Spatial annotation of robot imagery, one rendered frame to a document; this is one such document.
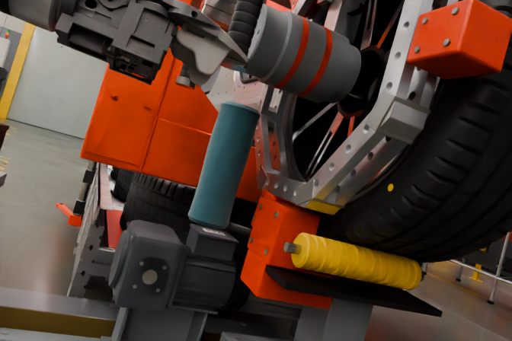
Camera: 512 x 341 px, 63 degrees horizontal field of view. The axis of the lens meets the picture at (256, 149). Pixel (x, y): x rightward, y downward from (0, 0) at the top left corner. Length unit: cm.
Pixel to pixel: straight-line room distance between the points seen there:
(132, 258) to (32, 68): 1272
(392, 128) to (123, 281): 69
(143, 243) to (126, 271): 7
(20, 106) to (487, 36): 1329
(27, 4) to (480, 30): 50
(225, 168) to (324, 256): 28
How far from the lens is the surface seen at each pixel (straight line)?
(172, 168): 119
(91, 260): 133
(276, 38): 75
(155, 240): 101
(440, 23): 59
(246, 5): 60
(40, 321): 125
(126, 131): 116
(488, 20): 59
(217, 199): 86
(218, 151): 86
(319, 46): 77
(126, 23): 49
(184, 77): 91
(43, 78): 1362
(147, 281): 103
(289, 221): 77
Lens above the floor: 62
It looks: 2 degrees up
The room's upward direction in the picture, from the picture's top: 16 degrees clockwise
